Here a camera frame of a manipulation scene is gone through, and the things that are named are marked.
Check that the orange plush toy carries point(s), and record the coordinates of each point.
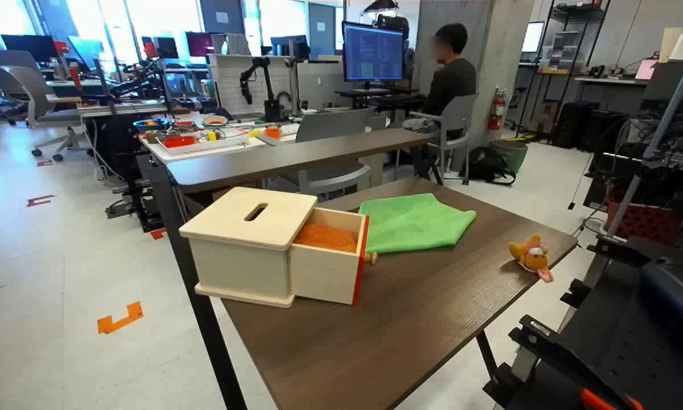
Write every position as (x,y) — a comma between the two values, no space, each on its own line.
(533,255)

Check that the small black robot arm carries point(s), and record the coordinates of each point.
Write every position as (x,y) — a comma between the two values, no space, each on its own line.
(269,98)

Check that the wooden drawer with red front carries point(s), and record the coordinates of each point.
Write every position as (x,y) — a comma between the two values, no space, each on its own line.
(329,264)

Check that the green cloth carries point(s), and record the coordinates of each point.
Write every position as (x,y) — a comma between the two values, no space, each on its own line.
(413,223)

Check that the brown raised desk shelf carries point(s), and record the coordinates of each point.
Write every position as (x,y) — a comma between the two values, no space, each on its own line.
(280,158)

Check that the grey plastic chair on casters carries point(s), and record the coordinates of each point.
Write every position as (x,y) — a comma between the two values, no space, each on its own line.
(332,126)

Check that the light wooden slotted box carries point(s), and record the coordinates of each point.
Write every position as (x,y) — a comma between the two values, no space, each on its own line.
(241,242)

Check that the grey chair under person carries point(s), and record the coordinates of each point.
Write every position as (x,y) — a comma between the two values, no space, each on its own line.
(455,122)

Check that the black bag on floor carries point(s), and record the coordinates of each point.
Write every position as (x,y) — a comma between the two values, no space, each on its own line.
(489,163)

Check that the large computer monitor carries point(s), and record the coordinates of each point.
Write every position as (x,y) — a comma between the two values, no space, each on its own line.
(373,52)

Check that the white tray of colourful toys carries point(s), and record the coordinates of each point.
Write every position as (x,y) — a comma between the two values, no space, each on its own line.
(195,139)

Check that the seated person in dark shirt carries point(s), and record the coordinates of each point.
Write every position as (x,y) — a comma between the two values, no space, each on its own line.
(448,83)

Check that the small dark monitor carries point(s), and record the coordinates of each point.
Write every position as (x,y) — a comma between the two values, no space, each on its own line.
(288,45)
(199,43)
(28,45)

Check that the red fire extinguisher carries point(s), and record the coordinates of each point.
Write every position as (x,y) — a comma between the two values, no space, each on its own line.
(497,113)

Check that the black clamp with orange grip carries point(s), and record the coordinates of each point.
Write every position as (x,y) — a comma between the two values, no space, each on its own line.
(554,355)

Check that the black metal shelf rack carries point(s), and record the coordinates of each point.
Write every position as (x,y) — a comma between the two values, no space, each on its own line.
(560,52)

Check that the red plastic crate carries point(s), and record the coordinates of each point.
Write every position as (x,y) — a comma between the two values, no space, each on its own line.
(645,223)

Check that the grey metal stand pole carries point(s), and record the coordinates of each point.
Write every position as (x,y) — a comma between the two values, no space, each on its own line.
(651,138)

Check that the grey swivel office chair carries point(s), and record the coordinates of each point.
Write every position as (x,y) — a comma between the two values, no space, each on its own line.
(34,94)

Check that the black metal table frame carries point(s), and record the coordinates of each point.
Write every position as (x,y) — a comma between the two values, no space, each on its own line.
(195,303)

